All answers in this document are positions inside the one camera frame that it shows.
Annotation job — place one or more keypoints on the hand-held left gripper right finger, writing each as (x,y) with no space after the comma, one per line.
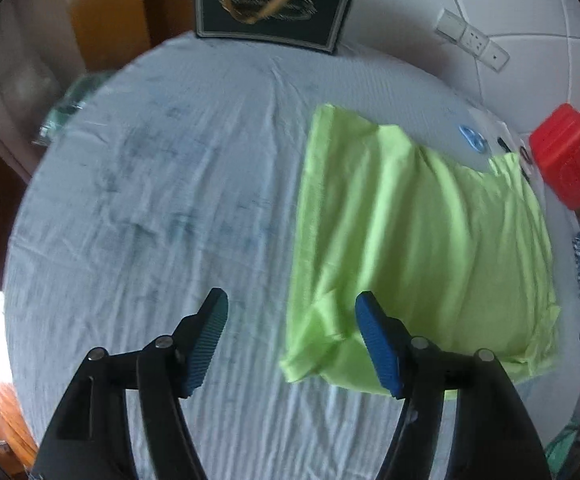
(379,345)

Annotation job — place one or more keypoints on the red plastic container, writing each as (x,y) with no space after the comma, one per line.
(572,157)

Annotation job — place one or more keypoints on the dark framed plaque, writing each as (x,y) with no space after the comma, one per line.
(275,2)

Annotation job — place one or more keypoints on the green plastic bag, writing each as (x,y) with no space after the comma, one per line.
(67,107)

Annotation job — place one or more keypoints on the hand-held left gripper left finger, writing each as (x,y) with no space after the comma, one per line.
(208,340)

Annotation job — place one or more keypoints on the lime green t-shirt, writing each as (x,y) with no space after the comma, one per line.
(415,240)

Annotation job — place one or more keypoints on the white wall socket strip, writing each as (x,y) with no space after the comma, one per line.
(472,39)

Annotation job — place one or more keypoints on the light grey bed sheet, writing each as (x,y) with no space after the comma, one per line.
(169,200)

